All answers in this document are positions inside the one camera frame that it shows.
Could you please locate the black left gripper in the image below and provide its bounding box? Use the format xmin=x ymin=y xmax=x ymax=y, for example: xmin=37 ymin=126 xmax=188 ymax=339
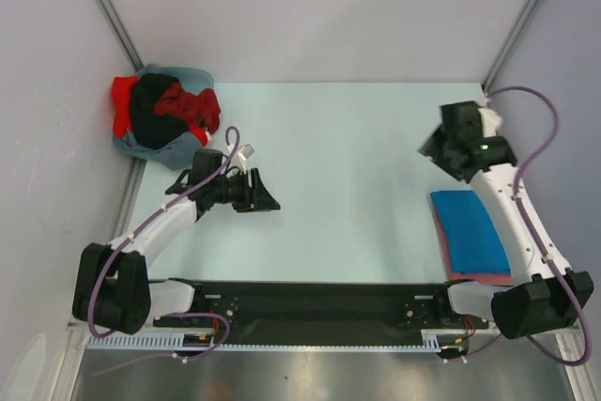
xmin=209 ymin=168 xmax=280 ymax=213

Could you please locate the blue t-shirt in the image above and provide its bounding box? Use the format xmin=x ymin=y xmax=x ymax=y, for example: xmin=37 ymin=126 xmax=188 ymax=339
xmin=430 ymin=190 xmax=511 ymax=278

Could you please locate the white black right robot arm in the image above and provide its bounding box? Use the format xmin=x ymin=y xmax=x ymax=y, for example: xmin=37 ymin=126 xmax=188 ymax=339
xmin=420 ymin=101 xmax=593 ymax=339

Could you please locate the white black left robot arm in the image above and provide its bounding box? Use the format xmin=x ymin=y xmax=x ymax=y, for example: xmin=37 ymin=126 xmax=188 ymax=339
xmin=72 ymin=149 xmax=281 ymax=338

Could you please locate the grey t-shirt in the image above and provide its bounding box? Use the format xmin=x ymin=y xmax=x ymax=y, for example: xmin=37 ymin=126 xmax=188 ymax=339
xmin=134 ymin=131 xmax=202 ymax=171

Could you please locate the dark red t-shirt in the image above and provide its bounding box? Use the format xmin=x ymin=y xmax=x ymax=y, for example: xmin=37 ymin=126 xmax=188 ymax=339
xmin=154 ymin=83 xmax=222 ymax=133

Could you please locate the black t-shirt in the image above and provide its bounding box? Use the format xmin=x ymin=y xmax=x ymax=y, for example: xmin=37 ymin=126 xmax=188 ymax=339
xmin=130 ymin=73 xmax=189 ymax=149

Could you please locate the grey plastic basket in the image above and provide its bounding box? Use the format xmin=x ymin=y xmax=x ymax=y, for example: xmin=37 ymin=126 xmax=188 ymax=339
xmin=111 ymin=63 xmax=216 ymax=161

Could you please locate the folded pink t-shirt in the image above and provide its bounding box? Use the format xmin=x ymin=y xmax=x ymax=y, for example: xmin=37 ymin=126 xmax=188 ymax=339
xmin=431 ymin=208 xmax=512 ymax=286

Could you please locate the bright red t-shirt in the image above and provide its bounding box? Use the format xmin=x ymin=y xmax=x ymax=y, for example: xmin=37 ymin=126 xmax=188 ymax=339
xmin=111 ymin=75 xmax=138 ymax=139

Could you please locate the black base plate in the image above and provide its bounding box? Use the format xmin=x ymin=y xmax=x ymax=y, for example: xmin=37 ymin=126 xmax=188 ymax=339
xmin=152 ymin=281 xmax=489 ymax=347

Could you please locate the aluminium front rail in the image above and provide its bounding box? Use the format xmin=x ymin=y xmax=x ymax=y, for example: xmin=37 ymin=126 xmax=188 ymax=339
xmin=65 ymin=320 xmax=581 ymax=336

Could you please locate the white slotted cable duct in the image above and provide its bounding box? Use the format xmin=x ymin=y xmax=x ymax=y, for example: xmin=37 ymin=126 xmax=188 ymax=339
xmin=86 ymin=332 xmax=466 ymax=353

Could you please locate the aluminium corner post right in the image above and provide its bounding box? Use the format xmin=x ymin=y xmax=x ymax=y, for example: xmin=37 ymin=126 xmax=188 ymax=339
xmin=481 ymin=0 xmax=544 ymax=92

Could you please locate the aluminium corner post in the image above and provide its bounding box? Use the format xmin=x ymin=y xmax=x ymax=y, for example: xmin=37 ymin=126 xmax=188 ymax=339
xmin=95 ymin=0 xmax=144 ymax=70
xmin=481 ymin=0 xmax=544 ymax=92

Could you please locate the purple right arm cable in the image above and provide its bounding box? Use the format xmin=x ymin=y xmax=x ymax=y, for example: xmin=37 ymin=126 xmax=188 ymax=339
xmin=487 ymin=85 xmax=592 ymax=367

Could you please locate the aluminium corner post left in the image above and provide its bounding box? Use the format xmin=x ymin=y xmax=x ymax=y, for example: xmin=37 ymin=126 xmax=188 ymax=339
xmin=95 ymin=0 xmax=144 ymax=70

